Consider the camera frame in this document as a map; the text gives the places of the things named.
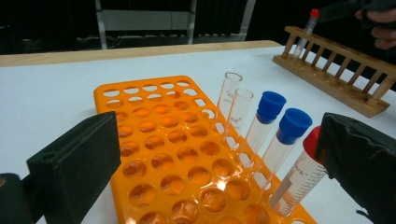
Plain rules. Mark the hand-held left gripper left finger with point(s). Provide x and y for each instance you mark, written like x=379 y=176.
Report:
x=77 y=168

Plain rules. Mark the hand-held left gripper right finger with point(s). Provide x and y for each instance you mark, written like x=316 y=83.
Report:
x=364 y=165

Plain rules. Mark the red capped test tube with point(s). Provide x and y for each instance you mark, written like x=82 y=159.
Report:
x=299 y=180
x=308 y=29

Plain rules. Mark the wooden test tube rack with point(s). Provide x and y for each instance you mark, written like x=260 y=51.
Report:
x=336 y=84

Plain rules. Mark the blue capped test tube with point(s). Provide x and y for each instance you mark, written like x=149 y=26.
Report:
x=271 y=104
x=294 y=124

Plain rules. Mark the orange plastic tube rack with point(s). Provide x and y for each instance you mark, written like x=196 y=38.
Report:
x=174 y=149

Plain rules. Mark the clear test tube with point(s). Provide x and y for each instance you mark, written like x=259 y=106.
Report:
x=241 y=109
x=229 y=90

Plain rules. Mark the white table cover sheet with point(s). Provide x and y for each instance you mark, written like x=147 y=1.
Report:
x=46 y=93

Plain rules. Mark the grey metal stand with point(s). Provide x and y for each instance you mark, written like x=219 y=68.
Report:
x=146 y=20

